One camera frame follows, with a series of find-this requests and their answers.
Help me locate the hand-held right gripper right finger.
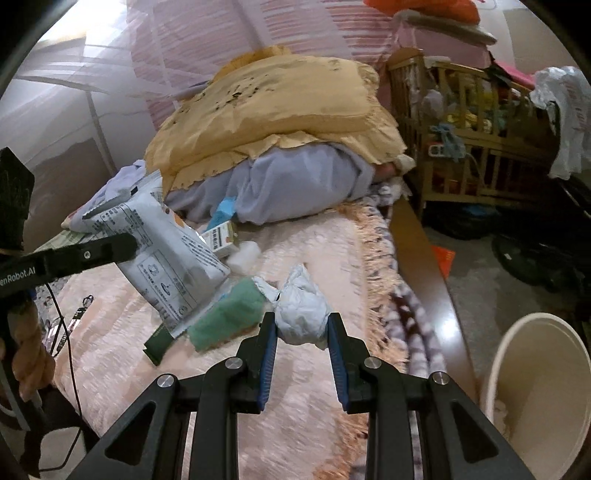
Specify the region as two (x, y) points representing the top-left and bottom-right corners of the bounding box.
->
(327, 312), (539, 480)

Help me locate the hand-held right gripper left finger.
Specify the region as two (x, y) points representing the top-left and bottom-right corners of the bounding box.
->
(69, 313), (279, 480)

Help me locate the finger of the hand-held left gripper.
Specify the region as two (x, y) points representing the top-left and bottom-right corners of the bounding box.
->
(25, 232), (140, 283)

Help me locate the white tissue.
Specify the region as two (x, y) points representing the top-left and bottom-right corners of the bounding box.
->
(252, 263), (331, 347)

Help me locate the white printed snack bag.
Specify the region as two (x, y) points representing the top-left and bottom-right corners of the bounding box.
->
(82, 170), (232, 337)

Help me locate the white box with rainbow circle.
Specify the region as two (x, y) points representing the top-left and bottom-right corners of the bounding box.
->
(202, 220), (238, 258)

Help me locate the white trash bin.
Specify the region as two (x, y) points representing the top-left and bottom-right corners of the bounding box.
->
(480, 313), (591, 480)

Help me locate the person's left hand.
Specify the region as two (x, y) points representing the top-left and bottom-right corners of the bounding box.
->
(0, 302), (55, 398)

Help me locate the green sponge cloth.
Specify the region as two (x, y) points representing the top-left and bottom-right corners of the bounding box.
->
(187, 277), (269, 354)

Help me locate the purple striped blanket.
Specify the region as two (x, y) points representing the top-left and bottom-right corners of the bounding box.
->
(369, 180), (448, 374)

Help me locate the dark green packet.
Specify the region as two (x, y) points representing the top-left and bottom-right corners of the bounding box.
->
(143, 323), (178, 367)

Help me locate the blue packet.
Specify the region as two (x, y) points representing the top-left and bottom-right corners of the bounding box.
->
(210, 198), (241, 229)

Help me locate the orange paper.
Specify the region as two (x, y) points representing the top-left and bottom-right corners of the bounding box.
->
(431, 244), (455, 278)

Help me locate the grey fleece blanket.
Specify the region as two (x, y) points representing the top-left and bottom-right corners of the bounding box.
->
(104, 138), (375, 227)

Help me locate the black bag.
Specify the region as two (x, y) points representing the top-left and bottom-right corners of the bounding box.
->
(492, 231), (587, 296)

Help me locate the yellow frilled pillow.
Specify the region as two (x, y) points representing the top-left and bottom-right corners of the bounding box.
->
(144, 46), (408, 192)

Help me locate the wooden crib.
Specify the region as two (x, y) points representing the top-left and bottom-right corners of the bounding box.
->
(387, 48), (561, 217)

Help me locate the pile of colourful toys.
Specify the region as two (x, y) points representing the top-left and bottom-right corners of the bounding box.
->
(416, 69), (532, 162)

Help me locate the pink striped curtain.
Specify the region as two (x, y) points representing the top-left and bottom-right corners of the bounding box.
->
(124, 0), (398, 134)

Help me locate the white plastic bag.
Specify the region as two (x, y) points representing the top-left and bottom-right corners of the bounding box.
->
(530, 66), (587, 181)

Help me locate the orange cloth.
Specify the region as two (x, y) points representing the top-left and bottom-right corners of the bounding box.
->
(362, 0), (481, 26)

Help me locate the lanyard with metal clasp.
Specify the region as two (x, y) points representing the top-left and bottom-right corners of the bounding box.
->
(46, 295), (95, 356)

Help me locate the black cable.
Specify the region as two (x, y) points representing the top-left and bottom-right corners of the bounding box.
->
(44, 281), (86, 462)

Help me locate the wooden bed frame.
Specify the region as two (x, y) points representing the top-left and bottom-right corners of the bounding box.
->
(390, 196), (481, 398)

